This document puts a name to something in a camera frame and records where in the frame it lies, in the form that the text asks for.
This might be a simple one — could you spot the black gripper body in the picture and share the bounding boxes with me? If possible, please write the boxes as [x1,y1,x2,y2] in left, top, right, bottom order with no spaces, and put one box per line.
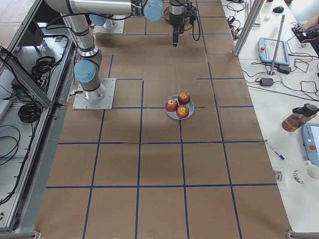
[171,15,184,34]

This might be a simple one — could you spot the person forearm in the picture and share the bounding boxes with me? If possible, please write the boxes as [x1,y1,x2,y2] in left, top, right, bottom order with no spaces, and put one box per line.
[303,15,319,31]

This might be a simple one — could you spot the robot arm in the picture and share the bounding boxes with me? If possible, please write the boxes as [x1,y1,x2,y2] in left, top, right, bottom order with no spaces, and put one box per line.
[169,0,189,47]
[46,0,164,100]

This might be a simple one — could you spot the woven wicker basket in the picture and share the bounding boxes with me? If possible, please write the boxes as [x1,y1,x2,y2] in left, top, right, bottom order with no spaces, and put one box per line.
[163,6,170,20]

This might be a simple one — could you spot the red apple on plate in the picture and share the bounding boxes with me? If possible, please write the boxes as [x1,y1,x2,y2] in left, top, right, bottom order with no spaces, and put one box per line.
[177,92,191,105]
[176,105,189,119]
[165,99,178,112]

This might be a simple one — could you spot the light blue plate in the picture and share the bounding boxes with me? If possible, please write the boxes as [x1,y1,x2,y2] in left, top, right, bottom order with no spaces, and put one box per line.
[164,95,195,120]

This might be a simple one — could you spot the blue teach pendant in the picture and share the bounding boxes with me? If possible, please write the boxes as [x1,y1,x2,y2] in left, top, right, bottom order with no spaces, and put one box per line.
[302,122,319,166]
[258,37,290,66]

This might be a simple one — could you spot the black power brick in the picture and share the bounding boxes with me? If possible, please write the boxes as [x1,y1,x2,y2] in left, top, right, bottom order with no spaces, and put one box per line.
[259,78,274,87]

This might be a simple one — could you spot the black computer mouse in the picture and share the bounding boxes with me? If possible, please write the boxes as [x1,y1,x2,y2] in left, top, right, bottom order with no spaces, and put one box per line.
[273,6,284,13]

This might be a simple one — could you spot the metal pole with stand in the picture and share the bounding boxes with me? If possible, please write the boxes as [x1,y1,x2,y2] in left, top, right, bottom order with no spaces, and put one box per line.
[267,15,285,76]

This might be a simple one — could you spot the brown water bottle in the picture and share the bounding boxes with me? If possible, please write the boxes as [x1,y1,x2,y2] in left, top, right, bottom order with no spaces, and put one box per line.
[282,104,319,132]

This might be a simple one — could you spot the blue white pen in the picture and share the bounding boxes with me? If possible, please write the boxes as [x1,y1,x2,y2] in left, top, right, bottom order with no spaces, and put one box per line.
[265,139,285,160]

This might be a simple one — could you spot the white mug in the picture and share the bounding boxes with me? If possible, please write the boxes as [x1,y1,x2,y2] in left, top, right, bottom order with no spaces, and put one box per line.
[293,160,319,184]

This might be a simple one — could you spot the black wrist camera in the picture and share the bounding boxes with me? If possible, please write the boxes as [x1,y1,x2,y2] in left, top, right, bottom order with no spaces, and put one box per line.
[186,2,197,25]

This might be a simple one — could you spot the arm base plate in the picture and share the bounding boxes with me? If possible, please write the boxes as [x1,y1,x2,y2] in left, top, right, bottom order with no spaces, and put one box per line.
[72,78,116,110]
[93,19,125,34]

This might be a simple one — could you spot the aluminium frame post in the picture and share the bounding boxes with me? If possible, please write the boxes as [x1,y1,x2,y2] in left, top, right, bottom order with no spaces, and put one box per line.
[233,0,264,57]

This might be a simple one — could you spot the coiled black cables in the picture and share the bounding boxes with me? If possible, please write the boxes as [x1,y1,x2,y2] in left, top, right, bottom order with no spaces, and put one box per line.
[17,101,43,124]

